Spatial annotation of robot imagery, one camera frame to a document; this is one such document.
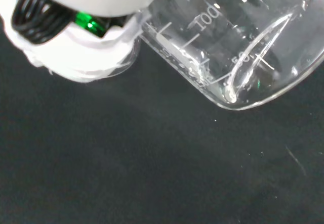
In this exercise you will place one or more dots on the black bench cloth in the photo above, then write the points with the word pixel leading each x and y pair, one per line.
pixel 152 158

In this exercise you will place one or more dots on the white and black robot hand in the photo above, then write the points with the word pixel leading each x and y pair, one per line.
pixel 76 54

